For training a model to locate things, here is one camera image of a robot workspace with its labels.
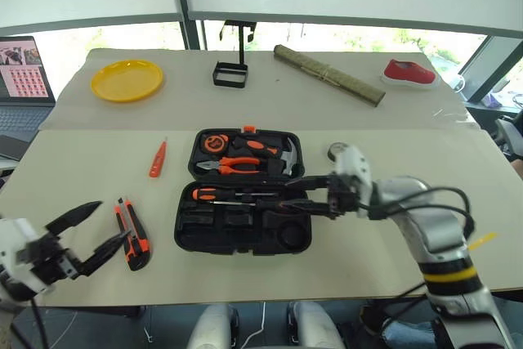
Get orange handled pliers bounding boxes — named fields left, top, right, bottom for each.
left=195, top=155, right=262, bottom=176

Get thin white cable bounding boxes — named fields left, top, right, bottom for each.
left=244, top=302, right=268, bottom=349

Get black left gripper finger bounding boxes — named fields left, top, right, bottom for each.
left=44, top=200, right=103, bottom=240
left=76, top=229, right=132, bottom=280

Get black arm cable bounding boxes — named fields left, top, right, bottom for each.
left=0, top=298, right=50, bottom=349
left=359, top=186, right=476, bottom=240

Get orange black utility knife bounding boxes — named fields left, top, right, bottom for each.
left=114, top=198, right=152, bottom=272

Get grey office chair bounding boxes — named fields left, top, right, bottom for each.
left=493, top=114, right=523, bottom=159

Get black metal stand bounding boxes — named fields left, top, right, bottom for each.
left=212, top=19, right=257, bottom=89

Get black plastic tool case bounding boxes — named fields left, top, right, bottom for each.
left=173, top=127, right=314, bottom=259

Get orange black screwdriver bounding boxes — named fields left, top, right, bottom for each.
left=190, top=186, right=279, bottom=204

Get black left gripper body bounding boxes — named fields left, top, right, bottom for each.
left=18, top=232, right=83, bottom=287

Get orange black tape measure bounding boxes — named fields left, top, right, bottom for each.
left=203, top=135, right=231, bottom=154

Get thin black screwdriver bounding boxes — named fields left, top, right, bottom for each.
left=209, top=199, right=287, bottom=209

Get claw hammer orange black handle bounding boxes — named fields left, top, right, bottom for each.
left=233, top=136, right=302, bottom=177

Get grey laptop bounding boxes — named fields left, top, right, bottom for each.
left=0, top=36, right=57, bottom=162

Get grey rounded shell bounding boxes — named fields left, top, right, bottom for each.
left=186, top=303, right=240, bottom=349
left=285, top=302, right=346, bottom=349

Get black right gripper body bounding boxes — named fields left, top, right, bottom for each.
left=325, top=174, right=361, bottom=220

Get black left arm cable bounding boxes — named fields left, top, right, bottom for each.
left=0, top=298, right=50, bottom=349

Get red slip-on shoe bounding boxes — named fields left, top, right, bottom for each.
left=381, top=59, right=441, bottom=91

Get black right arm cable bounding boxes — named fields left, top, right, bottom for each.
left=359, top=186, right=476, bottom=240

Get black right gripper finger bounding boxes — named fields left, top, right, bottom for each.
left=284, top=174, right=341, bottom=192
left=279, top=199, right=335, bottom=220

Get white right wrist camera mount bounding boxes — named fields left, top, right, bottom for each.
left=331, top=145, right=373, bottom=219

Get rolled bamboo mat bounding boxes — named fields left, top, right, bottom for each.
left=273, top=43, right=387, bottom=110

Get yellow plastic plate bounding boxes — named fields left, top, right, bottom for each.
left=90, top=59, right=165, bottom=104

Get orange test pen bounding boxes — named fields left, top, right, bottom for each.
left=148, top=140, right=169, bottom=179

